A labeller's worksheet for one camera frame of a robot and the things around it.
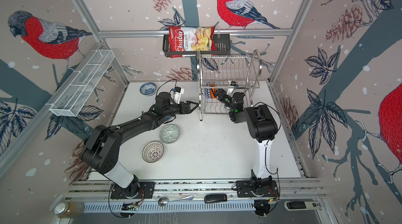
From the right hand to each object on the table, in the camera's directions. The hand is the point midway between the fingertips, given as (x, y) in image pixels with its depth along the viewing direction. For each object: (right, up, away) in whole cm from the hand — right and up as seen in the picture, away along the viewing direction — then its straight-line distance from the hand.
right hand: (210, 92), depth 94 cm
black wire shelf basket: (+8, +30, +1) cm, 30 cm away
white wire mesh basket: (-66, -3, -23) cm, 70 cm away
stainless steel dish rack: (+20, +14, +16) cm, 29 cm away
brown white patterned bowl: (-32, -34, -9) cm, 48 cm away
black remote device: (-1, -48, -26) cm, 55 cm away
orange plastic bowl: (+1, +1, -4) cm, 5 cm away
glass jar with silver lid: (-59, -49, -31) cm, 83 cm away
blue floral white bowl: (-46, +2, +20) cm, 50 cm away
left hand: (-9, -7, -11) cm, 16 cm away
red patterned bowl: (-2, +1, +3) cm, 4 cm away
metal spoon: (-23, -51, -23) cm, 61 cm away
